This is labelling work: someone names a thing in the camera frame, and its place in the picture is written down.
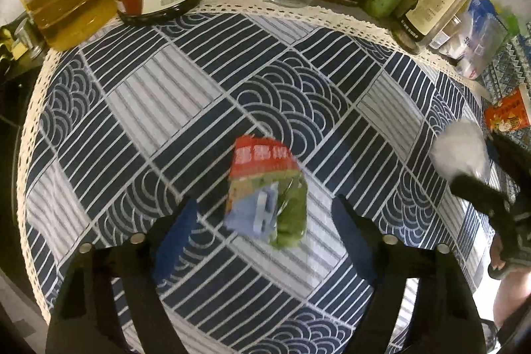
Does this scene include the small seasoning bottle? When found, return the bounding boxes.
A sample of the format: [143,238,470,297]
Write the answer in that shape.
[427,16,462,50]

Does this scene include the blue patterned cloth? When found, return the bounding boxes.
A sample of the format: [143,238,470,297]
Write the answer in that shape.
[480,33,531,158]

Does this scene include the red green snack wrapper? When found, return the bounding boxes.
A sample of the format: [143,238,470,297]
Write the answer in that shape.
[223,135,308,249]

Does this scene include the blue patterned lace-edged tablecloth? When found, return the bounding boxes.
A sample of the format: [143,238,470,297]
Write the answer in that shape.
[17,0,517,354]

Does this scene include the red seasoning packet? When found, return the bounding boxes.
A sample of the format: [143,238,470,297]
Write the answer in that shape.
[482,86,531,140]

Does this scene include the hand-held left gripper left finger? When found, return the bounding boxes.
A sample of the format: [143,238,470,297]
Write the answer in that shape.
[45,197,200,354]

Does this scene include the clear plastic seasoning bags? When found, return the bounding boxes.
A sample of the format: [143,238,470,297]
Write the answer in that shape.
[445,0,520,82]

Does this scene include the white tissue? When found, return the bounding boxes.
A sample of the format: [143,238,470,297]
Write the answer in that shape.
[428,117,491,181]

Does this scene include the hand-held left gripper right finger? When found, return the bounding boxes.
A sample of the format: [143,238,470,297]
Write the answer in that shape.
[331,194,488,354]

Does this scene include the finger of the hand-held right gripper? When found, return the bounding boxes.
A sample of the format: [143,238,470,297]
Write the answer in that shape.
[451,171,531,280]
[491,131,531,214]

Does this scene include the person's leg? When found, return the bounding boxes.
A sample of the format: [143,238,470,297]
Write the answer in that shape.
[493,254,531,339]

